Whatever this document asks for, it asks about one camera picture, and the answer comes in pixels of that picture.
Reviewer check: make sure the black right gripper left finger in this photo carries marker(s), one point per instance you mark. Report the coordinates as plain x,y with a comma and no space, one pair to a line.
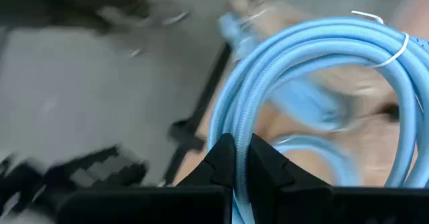
214,177

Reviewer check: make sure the black aluminium table frame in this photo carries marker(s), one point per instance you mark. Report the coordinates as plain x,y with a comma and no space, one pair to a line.
204,100

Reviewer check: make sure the black blurred equipment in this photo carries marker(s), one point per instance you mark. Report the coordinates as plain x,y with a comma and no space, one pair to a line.
67,2
94,172

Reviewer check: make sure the white twist tie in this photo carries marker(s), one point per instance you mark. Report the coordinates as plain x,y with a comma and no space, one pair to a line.
399,54

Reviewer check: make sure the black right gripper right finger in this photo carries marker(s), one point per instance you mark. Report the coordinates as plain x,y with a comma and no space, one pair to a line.
278,183

